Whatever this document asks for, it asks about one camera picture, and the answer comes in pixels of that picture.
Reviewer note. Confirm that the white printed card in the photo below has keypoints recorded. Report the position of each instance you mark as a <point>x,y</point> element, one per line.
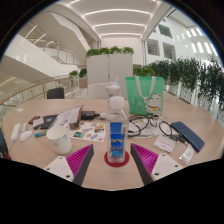
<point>164,143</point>

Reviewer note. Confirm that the red and black phone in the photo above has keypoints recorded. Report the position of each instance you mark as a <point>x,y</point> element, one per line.
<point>33,119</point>

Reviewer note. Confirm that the white computer mouse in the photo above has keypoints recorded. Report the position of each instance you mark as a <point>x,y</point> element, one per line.
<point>25,135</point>

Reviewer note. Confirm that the small white plastic packet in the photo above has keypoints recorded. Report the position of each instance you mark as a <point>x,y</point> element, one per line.
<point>186,154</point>

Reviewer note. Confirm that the white cabinet topped with plants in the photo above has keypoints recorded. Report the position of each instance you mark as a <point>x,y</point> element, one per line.
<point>108,66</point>

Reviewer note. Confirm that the flat round red coaster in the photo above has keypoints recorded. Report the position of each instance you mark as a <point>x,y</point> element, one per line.
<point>116,164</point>

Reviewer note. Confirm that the glass railing with wooden handrail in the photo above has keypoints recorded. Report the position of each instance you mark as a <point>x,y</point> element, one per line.
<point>26,91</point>

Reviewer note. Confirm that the white chair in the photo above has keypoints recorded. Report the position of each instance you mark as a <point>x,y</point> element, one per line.
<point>96,90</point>

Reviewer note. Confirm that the small white label card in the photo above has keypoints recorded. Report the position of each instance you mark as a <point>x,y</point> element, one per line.
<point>38,121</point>

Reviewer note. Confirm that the black rectangular box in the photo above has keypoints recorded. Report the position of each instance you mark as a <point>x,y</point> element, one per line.
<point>87,115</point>

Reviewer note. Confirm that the white power strip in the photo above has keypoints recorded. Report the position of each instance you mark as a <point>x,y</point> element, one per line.
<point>15,131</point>

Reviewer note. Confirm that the colourful sticker sheet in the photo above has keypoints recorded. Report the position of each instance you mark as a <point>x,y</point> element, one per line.
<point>88,130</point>

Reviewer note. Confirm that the brown planter with plant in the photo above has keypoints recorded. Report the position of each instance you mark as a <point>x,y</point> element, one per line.
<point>82,80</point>

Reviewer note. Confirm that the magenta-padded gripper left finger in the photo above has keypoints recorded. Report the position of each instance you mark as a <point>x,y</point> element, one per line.
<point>61,166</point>

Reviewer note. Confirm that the ceiling light strips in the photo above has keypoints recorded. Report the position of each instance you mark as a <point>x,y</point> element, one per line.
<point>116,23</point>

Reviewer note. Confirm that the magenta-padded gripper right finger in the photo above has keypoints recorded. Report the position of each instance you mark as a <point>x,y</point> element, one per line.
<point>161,165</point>

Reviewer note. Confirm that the green cat-print tote bag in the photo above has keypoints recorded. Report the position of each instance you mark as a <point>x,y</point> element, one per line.
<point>145,96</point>

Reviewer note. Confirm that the small white paper note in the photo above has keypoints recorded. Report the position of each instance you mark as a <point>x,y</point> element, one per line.
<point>20,109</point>

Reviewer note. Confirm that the small teal box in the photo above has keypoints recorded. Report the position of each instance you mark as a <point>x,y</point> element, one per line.
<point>40,133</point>

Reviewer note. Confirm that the black tablet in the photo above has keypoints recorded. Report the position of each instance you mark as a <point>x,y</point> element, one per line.
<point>50,120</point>

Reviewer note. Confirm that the low planter with green plants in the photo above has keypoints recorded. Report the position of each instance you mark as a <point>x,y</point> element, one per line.
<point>144,71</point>

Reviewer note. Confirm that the white ceramic mug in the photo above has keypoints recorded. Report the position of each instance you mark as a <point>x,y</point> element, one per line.
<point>60,138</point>

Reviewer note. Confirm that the clear blue-label water bottle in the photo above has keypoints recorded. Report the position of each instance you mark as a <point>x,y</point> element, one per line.
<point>116,133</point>

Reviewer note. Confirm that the row of green hedge plants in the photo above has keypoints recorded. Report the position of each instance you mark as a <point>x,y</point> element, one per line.
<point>193,76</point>

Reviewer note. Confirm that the black office chair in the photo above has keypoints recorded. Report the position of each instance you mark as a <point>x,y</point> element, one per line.
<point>55,93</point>

